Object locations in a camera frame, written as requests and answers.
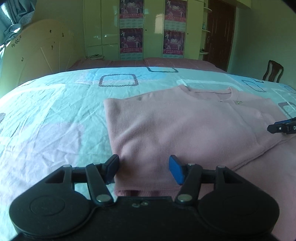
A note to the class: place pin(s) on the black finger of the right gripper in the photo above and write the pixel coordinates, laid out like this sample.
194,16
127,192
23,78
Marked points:
277,128

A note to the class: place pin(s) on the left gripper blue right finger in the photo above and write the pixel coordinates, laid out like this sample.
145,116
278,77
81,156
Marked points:
188,176

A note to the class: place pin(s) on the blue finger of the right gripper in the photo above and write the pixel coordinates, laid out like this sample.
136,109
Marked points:
286,122

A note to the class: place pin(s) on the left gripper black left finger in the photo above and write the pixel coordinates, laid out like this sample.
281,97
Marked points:
98,177

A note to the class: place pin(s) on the pink sweatshirt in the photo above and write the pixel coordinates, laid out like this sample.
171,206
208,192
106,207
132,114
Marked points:
206,127

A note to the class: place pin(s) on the dark wooden chair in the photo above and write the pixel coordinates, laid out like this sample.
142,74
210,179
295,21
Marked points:
274,72

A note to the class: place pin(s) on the light blue patterned bedsheet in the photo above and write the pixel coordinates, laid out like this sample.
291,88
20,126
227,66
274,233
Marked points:
59,119

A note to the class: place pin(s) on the dark wooden door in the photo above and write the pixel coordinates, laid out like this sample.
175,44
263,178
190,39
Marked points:
219,38

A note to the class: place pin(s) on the maroon striped bedspread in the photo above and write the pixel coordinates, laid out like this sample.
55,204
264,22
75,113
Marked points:
147,62

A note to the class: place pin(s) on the stack of papers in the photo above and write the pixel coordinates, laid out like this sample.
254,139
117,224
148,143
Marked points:
95,57

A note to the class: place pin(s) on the lower right poster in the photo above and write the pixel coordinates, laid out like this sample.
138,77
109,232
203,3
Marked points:
173,45

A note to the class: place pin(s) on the poster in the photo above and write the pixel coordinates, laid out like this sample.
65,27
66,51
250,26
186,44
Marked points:
173,45
131,9
176,10
131,40

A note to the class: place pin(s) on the cream curved headboard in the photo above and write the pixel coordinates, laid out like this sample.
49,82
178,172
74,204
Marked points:
43,48

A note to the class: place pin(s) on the lower left poster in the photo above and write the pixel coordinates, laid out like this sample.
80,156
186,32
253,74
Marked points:
131,40

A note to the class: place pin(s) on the corner shelf unit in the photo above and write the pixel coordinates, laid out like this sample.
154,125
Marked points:
205,30

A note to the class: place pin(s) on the cream wardrobe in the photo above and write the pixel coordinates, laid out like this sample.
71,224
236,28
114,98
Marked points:
102,24

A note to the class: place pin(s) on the upper right poster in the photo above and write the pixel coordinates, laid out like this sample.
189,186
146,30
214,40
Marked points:
176,10

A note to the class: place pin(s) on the upper left poster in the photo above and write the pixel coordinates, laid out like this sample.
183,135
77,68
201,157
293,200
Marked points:
131,9

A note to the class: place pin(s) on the green curtain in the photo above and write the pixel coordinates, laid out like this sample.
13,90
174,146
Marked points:
15,14

